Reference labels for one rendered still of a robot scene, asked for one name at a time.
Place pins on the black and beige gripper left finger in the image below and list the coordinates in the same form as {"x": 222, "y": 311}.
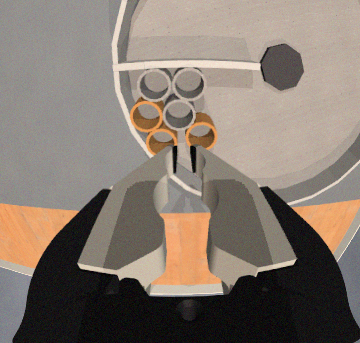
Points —
{"x": 118, "y": 234}

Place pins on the bronze bushing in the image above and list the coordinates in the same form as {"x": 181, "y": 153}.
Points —
{"x": 154, "y": 146}
{"x": 143, "y": 124}
{"x": 208, "y": 140}

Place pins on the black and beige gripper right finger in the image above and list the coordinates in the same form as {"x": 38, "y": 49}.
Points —
{"x": 254, "y": 232}

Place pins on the grey metal sleeve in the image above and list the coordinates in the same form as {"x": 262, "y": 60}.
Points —
{"x": 151, "y": 95}
{"x": 189, "y": 95}
{"x": 178, "y": 124}

